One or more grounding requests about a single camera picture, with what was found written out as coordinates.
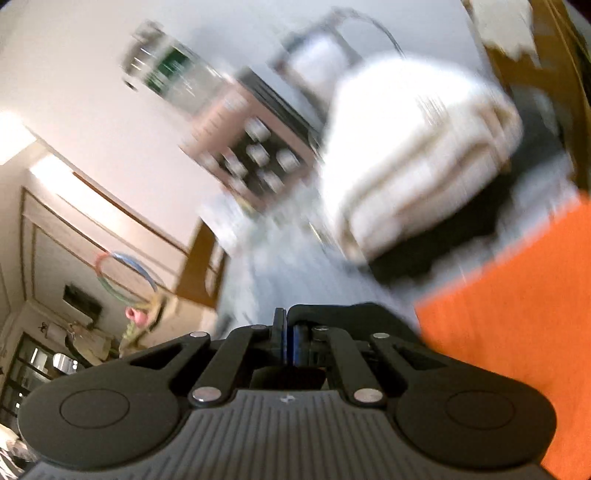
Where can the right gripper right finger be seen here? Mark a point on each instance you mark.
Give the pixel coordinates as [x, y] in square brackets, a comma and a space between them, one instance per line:
[340, 340]

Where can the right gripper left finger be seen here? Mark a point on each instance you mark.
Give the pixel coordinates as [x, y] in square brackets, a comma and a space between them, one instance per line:
[209, 371]

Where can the left wooden chair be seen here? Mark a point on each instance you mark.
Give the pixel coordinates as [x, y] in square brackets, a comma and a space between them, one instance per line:
[201, 278]

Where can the colourful hula hoop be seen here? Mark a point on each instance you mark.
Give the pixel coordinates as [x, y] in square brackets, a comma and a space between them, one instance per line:
[127, 279]

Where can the orange patterned tablecloth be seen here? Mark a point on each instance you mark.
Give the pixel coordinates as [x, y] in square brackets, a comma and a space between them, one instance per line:
[527, 316]

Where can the white cream garment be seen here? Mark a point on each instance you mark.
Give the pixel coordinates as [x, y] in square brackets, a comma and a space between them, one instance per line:
[410, 141]

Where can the pink water dispenser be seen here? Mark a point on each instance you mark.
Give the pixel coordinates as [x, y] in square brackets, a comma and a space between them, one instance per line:
[257, 137]

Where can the clear water bottle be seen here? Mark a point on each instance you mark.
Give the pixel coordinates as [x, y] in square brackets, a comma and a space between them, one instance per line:
[160, 64]

